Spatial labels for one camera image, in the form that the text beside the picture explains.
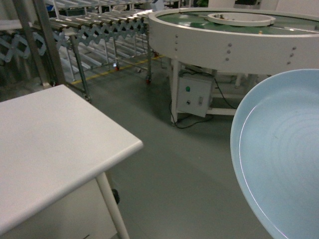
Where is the expandable roller conveyor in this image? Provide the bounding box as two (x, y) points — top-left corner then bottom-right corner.
(0, 0), (156, 101)

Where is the round white conveyor table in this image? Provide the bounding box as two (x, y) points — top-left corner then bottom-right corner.
(148, 7), (319, 121)

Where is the white control box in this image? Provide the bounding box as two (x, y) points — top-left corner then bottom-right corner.
(177, 72), (213, 117)

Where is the light blue round tray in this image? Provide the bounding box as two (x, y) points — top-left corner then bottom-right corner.
(230, 69), (319, 239)

